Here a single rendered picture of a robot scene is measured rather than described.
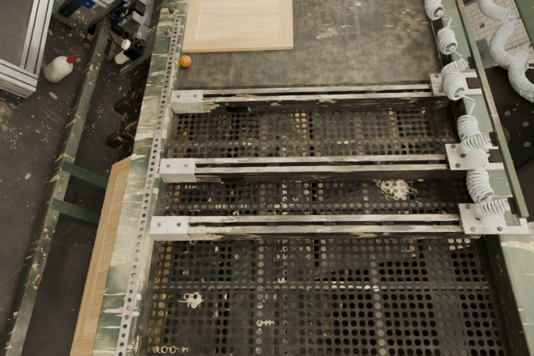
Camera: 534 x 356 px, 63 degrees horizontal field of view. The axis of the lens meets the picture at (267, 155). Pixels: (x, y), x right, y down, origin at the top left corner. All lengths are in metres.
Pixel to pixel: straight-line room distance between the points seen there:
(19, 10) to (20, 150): 0.68
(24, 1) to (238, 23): 1.09
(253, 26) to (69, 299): 1.55
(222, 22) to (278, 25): 0.26
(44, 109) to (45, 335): 1.11
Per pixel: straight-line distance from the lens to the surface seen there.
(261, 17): 2.10
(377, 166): 1.56
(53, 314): 2.36
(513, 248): 1.53
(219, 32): 2.05
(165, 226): 1.50
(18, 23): 2.49
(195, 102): 1.74
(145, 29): 2.16
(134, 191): 1.62
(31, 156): 2.45
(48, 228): 2.19
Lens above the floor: 2.08
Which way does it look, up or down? 33 degrees down
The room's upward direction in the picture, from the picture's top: 69 degrees clockwise
